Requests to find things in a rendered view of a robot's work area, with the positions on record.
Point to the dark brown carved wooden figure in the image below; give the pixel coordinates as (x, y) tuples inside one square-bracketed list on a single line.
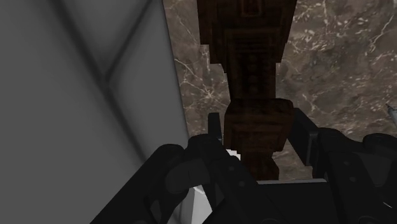
[(251, 77)]

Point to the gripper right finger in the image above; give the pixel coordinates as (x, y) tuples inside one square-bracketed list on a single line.
[(347, 161)]

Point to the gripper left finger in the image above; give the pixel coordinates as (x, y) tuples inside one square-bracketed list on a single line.
[(198, 164)]

